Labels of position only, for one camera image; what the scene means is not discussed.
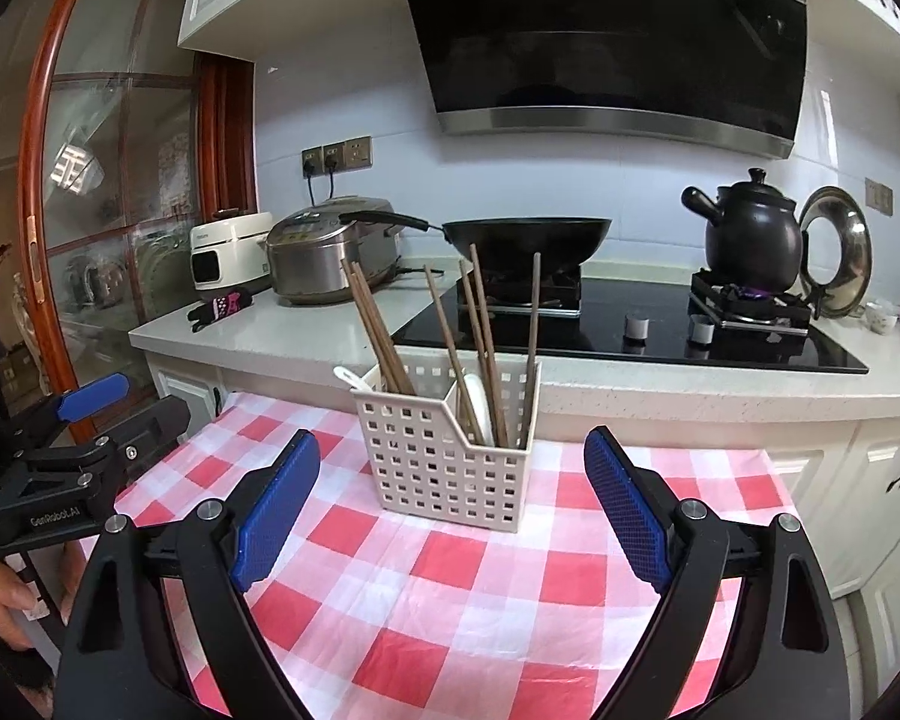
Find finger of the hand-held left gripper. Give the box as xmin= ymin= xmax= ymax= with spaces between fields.
xmin=94 ymin=396 xmax=194 ymax=471
xmin=0 ymin=373 xmax=131 ymax=466

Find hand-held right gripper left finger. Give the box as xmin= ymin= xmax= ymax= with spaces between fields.
xmin=51 ymin=427 xmax=323 ymax=720

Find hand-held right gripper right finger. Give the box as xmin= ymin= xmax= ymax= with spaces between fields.
xmin=583 ymin=426 xmax=852 ymax=720

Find cream perforated plastic basket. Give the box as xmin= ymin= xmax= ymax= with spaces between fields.
xmin=351 ymin=356 xmax=542 ymax=533

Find person's left hand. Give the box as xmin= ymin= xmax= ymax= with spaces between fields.
xmin=0 ymin=547 xmax=46 ymax=650

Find black pink glove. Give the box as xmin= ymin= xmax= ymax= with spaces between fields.
xmin=187 ymin=291 xmax=254 ymax=333

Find black glass gas hob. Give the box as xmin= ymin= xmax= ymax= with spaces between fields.
xmin=390 ymin=274 xmax=869 ymax=374

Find red white checked tablecloth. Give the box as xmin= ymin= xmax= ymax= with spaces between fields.
xmin=75 ymin=390 xmax=803 ymax=720

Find white small cooker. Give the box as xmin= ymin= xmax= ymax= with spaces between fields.
xmin=190 ymin=211 xmax=275 ymax=292

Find wooden framed glass door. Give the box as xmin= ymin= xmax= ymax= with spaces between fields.
xmin=19 ymin=0 xmax=260 ymax=443

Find black burner grate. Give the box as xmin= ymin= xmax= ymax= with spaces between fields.
xmin=690 ymin=270 xmax=812 ymax=331
xmin=457 ymin=270 xmax=582 ymax=316

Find silver rice cooker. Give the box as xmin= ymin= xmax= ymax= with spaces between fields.
xmin=265 ymin=196 xmax=402 ymax=306

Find black wok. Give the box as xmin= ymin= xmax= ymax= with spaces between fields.
xmin=339 ymin=211 xmax=614 ymax=278

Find black clay pot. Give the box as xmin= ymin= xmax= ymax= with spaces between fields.
xmin=681 ymin=169 xmax=805 ymax=293

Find small white cups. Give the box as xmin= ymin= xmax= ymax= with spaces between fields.
xmin=862 ymin=300 xmax=900 ymax=335

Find steel glass pot lid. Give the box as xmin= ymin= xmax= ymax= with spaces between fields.
xmin=797 ymin=186 xmax=873 ymax=318

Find black glass range hood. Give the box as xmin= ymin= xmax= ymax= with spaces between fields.
xmin=397 ymin=0 xmax=809 ymax=161

